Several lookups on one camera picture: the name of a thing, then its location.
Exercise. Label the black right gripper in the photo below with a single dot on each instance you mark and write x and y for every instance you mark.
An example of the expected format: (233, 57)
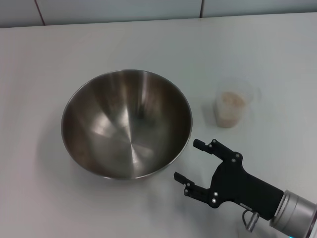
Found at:
(242, 188)

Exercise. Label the clear plastic measuring cup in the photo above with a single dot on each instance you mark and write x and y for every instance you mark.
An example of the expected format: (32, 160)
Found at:
(231, 116)

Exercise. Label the beige rice grains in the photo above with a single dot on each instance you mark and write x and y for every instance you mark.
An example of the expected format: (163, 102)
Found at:
(230, 99)

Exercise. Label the stainless steel mixing bowl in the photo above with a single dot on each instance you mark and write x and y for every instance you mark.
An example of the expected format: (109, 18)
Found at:
(128, 124)

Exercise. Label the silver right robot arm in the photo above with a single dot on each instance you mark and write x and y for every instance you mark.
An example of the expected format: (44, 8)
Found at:
(294, 213)

